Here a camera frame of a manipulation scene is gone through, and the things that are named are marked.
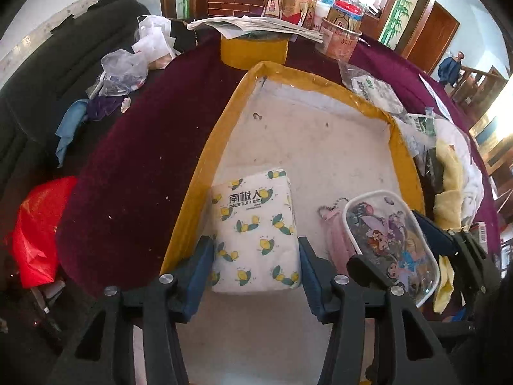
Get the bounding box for clear plastic bag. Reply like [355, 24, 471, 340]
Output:
[99, 50, 149, 97]

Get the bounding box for green print wet wipe packet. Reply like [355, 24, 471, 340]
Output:
[338, 60, 406, 116]

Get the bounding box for stack of newspapers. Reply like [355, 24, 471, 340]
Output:
[186, 16, 323, 43]

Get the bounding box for lemon print tissue pack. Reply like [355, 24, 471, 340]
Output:
[210, 169, 301, 295]

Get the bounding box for blue cloth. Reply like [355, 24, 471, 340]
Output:
[55, 99, 89, 168]

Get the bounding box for person in blue jacket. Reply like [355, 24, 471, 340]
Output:
[437, 51, 465, 87]

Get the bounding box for clear plastic snack tub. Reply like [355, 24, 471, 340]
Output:
[315, 17, 362, 62]

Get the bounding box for pink keychain pouch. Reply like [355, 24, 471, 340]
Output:
[317, 196, 355, 276]

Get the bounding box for maroon tablecloth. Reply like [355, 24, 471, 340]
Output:
[55, 31, 502, 297]

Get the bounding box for red plastic bag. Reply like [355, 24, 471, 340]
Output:
[11, 176, 77, 288]

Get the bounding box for yellow tape roll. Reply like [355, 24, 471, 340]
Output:
[220, 36, 289, 71]

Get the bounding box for cartoon print clear pouch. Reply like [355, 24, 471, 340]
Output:
[342, 190, 440, 308]

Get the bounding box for yellow terry towel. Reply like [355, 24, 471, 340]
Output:
[433, 139, 463, 315]

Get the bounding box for dark sofa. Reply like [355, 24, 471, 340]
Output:
[1, 0, 149, 190]

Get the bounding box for yellow padded envelope tray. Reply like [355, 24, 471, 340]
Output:
[163, 63, 424, 384]

